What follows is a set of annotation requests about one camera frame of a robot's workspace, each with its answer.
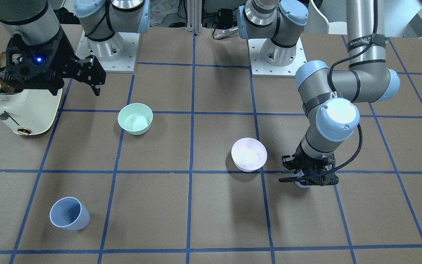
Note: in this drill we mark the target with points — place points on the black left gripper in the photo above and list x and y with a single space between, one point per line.
303 157

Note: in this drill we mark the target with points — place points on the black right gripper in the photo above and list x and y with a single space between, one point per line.
67 54

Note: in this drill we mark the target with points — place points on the blue cup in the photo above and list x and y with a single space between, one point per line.
70 214
301 184

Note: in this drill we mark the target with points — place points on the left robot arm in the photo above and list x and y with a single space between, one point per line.
329 94

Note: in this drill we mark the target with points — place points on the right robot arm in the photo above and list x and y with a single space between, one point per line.
37 22

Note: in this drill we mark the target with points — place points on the pink bowl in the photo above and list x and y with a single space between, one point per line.
248 154

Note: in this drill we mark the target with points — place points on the green bowl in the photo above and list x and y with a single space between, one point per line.
135 118

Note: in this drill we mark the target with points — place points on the white toaster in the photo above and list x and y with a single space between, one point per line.
28 112

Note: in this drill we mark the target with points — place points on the toast slice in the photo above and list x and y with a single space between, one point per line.
1 64

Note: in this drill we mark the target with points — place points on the white chair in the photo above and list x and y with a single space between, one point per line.
317 23

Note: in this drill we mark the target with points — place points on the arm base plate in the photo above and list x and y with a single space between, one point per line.
269 60
117 55

